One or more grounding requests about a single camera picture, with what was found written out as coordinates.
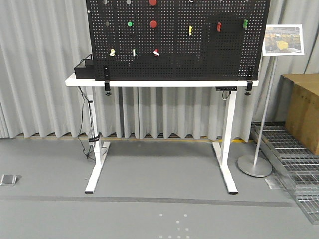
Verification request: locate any green lever switch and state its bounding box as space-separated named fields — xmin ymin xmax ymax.
xmin=243 ymin=19 xmax=249 ymax=30

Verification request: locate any brown cardboard box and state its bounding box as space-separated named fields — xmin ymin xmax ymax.
xmin=283 ymin=74 xmax=319 ymax=155

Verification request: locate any black table clamp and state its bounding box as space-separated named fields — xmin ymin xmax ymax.
xmin=104 ymin=66 xmax=112 ymax=96
xmin=244 ymin=66 xmax=254 ymax=96

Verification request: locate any black electronics box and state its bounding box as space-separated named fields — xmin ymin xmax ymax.
xmin=74 ymin=54 xmax=95 ymax=79

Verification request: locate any right black table clamp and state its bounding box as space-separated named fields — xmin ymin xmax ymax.
xmin=244 ymin=66 xmax=254 ymax=96

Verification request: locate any sign stand with photo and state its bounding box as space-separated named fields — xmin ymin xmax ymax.
xmin=237 ymin=24 xmax=305 ymax=178

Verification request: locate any red lever switch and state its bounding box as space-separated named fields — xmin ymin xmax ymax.
xmin=216 ymin=22 xmax=222 ymax=32

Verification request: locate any table height control panel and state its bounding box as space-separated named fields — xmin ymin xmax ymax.
xmin=215 ymin=86 xmax=237 ymax=91

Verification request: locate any black power cable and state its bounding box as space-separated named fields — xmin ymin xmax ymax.
xmin=76 ymin=86 xmax=108 ymax=161

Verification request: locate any metal floor socket plate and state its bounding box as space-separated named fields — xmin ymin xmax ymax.
xmin=0 ymin=174 xmax=17 ymax=186

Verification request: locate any metal floor grating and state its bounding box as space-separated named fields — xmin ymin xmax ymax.
xmin=260 ymin=122 xmax=319 ymax=225

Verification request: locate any upper red round button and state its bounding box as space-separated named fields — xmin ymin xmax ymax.
xmin=149 ymin=0 xmax=157 ymax=6

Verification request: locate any black perforated pegboard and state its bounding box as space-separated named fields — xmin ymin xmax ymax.
xmin=86 ymin=0 xmax=270 ymax=81

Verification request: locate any yellow lever switch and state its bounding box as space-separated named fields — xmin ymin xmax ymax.
xmin=188 ymin=25 xmax=192 ymax=36

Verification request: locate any red round button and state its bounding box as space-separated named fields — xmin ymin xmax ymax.
xmin=150 ymin=20 xmax=157 ymax=28
xmin=149 ymin=0 xmax=157 ymax=6

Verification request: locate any lower red round button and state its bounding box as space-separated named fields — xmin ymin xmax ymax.
xmin=150 ymin=20 xmax=157 ymax=28

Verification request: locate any white height-adjustable table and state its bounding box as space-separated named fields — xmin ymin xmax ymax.
xmin=65 ymin=73 xmax=259 ymax=195

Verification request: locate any left black table clamp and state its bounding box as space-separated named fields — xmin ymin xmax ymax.
xmin=104 ymin=66 xmax=112 ymax=96

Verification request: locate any red white knob switch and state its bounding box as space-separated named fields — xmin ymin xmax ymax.
xmin=153 ymin=49 xmax=160 ymax=56

